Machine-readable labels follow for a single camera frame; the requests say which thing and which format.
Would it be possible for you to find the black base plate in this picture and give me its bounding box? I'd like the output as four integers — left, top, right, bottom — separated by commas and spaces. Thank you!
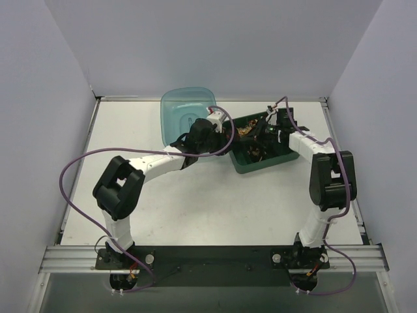
94, 245, 330, 290

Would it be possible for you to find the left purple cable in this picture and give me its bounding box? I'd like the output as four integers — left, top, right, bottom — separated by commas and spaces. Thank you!
58, 106, 235, 293

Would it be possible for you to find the beige patterned rolled tie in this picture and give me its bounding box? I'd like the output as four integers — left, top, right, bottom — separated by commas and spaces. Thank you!
237, 125, 253, 137

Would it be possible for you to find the black gold patterned tie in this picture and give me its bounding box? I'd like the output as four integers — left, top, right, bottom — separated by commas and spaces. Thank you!
248, 145, 263, 162

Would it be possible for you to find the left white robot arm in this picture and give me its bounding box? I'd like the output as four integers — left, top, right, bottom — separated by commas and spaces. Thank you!
93, 118, 238, 254

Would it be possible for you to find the aluminium rail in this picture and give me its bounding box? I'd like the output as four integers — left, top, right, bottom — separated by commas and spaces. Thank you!
38, 245, 389, 274

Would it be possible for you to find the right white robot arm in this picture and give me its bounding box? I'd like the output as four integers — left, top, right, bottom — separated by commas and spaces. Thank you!
252, 106, 357, 248

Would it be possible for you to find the teal plastic tub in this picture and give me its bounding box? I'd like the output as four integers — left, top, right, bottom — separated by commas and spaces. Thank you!
160, 87, 216, 146

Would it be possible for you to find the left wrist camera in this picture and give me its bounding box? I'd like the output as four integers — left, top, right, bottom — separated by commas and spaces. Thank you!
207, 111, 226, 127

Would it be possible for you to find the green compartment organizer box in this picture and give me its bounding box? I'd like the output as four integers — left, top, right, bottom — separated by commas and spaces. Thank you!
229, 112, 299, 174

